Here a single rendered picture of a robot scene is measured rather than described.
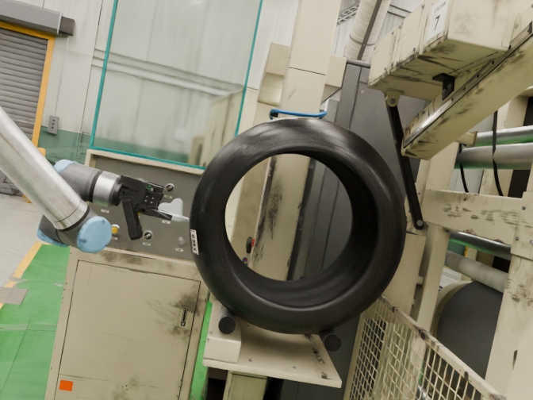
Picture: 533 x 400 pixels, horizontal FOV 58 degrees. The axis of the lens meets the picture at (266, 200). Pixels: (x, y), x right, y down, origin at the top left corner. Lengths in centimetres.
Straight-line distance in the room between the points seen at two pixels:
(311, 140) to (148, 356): 117
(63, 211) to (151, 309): 88
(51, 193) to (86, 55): 917
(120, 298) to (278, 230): 71
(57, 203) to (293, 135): 57
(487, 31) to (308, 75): 68
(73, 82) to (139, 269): 845
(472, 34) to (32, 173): 96
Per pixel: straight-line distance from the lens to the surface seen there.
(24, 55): 1046
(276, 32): 1110
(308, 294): 154
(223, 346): 130
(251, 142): 122
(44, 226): 136
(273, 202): 160
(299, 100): 162
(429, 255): 170
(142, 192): 132
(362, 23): 221
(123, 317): 201
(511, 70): 116
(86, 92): 1025
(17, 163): 113
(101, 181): 133
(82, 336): 207
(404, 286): 166
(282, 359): 141
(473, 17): 113
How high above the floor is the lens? 130
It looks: 3 degrees down
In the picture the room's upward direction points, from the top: 11 degrees clockwise
